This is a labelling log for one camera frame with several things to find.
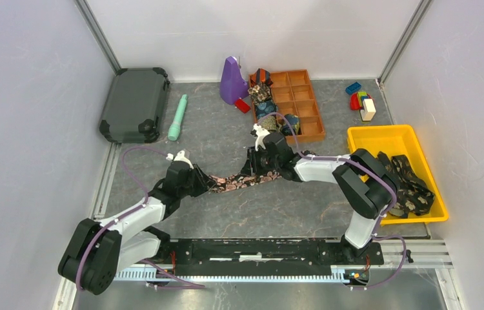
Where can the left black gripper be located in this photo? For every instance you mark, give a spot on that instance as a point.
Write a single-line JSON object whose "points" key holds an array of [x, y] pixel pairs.
{"points": [[203, 181]]}

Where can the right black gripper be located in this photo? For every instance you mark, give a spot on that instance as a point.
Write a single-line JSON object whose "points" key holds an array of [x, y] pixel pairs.
{"points": [[251, 163]]}

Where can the black pink rose tie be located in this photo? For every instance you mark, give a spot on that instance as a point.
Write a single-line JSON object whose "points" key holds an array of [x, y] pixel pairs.
{"points": [[239, 181]]}

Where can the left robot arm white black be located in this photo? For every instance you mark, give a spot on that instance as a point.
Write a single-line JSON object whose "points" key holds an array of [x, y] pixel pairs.
{"points": [[98, 250]]}

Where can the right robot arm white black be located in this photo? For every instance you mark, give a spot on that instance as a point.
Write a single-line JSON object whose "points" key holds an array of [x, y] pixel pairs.
{"points": [[368, 186]]}

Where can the dark paisley ties in bin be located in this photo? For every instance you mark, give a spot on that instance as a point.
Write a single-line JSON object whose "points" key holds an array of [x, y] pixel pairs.
{"points": [[413, 195]]}

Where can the rolled navy gold tie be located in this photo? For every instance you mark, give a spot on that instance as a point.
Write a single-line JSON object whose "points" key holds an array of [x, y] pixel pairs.
{"points": [[290, 125]]}

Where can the rolled olive patterned tie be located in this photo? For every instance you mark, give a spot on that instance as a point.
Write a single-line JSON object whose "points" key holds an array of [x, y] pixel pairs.
{"points": [[269, 123]]}

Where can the rolled blue patterned tie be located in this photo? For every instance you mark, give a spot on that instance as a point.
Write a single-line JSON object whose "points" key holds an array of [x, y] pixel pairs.
{"points": [[264, 108]]}

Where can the mint green flashlight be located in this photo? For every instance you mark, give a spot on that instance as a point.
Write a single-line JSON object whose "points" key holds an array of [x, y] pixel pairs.
{"points": [[175, 128]]}

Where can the small red block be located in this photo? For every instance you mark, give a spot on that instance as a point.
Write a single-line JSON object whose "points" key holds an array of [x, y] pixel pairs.
{"points": [[242, 106]]}

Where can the rolled brown floral tie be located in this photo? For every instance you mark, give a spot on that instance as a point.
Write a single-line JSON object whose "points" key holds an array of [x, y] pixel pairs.
{"points": [[260, 93]]}

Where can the orange compartment tray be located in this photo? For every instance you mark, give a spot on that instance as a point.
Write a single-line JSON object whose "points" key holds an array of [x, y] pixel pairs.
{"points": [[293, 93]]}

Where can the purple metronome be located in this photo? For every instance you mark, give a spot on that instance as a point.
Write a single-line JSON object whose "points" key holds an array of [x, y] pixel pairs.
{"points": [[232, 85]]}

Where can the rolled orange black tie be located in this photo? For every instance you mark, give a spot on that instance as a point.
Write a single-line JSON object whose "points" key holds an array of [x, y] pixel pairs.
{"points": [[261, 76]]}

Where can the dark green suitcase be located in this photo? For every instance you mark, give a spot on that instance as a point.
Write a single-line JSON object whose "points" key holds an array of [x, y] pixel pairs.
{"points": [[134, 106]]}

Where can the blue toy brick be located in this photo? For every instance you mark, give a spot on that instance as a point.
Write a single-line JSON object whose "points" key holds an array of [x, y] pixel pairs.
{"points": [[353, 88]]}

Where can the colourful toy block stack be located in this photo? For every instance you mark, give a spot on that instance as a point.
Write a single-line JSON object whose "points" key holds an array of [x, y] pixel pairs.
{"points": [[363, 103]]}

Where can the yellow plastic bin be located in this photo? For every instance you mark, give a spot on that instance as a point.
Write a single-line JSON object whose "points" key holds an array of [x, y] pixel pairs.
{"points": [[396, 140]]}

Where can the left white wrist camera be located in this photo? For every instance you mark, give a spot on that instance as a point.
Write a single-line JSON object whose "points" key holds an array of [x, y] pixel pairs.
{"points": [[182, 155]]}

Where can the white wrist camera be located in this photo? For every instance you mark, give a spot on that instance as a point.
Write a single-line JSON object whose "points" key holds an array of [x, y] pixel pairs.
{"points": [[259, 133], [182, 155]]}

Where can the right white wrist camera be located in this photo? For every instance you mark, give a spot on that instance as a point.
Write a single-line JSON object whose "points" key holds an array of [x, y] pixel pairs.
{"points": [[259, 133]]}

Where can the aluminium rail frame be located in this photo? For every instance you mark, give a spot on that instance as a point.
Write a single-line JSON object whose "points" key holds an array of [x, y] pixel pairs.
{"points": [[415, 254]]}

